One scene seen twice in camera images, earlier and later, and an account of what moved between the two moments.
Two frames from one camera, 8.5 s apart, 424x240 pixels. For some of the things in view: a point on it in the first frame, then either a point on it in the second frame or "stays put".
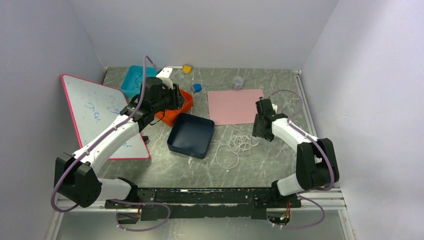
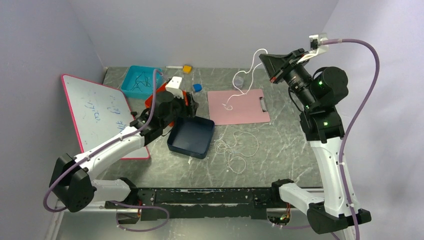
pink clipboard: [228, 107] stays put
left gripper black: [177, 100] -> [188, 111]
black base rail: [159, 204] stays put
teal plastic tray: [132, 81] stays put
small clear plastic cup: [238, 82] stays put
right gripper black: [257, 132] -> [278, 66]
